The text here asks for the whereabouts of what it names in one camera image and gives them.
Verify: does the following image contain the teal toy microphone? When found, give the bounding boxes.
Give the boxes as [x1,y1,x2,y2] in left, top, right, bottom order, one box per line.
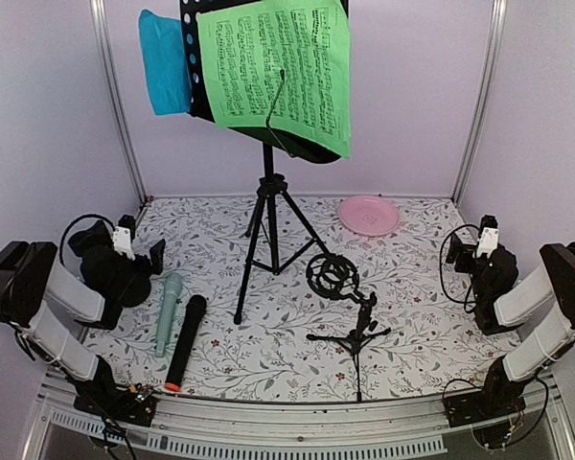
[155,272,183,357]

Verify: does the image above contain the black microphone orange end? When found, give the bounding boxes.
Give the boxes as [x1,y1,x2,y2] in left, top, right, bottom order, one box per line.
[164,295,207,392]

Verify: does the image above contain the black tripod shock-mount stand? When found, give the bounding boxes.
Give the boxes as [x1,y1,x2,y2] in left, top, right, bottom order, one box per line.
[305,253,393,403]

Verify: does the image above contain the black round-base mic stand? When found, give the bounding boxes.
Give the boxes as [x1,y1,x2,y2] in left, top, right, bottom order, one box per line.
[115,273,151,308]

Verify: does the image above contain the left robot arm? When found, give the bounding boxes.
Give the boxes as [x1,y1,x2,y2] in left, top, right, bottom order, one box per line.
[0,220,166,416]

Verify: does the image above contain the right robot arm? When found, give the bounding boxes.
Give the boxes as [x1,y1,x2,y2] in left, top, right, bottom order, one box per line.
[445,227,575,418]

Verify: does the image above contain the pink plastic plate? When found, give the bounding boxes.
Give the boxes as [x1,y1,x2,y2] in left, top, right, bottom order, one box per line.
[338,195,401,237]

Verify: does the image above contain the black tripod music stand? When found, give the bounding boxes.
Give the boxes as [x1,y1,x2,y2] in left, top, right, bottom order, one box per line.
[180,1,348,324]

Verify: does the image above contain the blue paper sheet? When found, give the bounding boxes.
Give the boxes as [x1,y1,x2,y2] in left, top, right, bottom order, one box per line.
[138,10,192,116]

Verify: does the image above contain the green sheet music paper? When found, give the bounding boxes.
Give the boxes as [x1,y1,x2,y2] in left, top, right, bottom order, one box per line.
[195,1,351,158]

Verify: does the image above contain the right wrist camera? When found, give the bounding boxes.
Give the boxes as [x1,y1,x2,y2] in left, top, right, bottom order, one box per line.
[474,215,499,259]

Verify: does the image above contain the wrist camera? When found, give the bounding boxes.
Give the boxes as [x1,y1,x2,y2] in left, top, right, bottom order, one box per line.
[474,215,499,259]
[112,215,136,261]

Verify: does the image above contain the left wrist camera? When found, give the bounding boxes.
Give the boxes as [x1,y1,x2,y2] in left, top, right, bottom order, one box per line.
[112,215,136,261]

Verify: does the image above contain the left black cable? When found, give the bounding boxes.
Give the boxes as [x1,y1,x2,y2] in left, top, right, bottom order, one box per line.
[58,213,119,265]

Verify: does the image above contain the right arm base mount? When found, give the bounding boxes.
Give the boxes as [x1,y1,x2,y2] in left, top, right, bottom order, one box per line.
[442,368,528,427]

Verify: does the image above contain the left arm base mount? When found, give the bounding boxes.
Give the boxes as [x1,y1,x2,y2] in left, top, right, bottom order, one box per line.
[66,357,157,427]

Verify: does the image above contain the aluminium front rail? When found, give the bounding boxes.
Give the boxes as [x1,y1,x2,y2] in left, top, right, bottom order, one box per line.
[23,372,575,459]

